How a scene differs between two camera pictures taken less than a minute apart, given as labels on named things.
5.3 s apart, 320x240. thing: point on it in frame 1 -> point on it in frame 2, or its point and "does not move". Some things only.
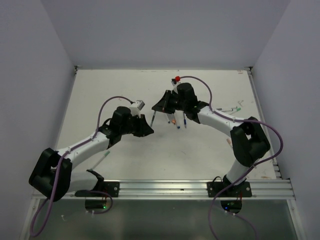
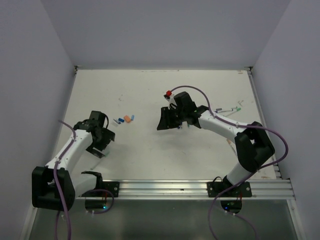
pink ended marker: (229, 141) does not move
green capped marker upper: (234, 110) does not move
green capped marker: (106, 154) does not move
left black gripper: (144, 129) -> (108, 135)
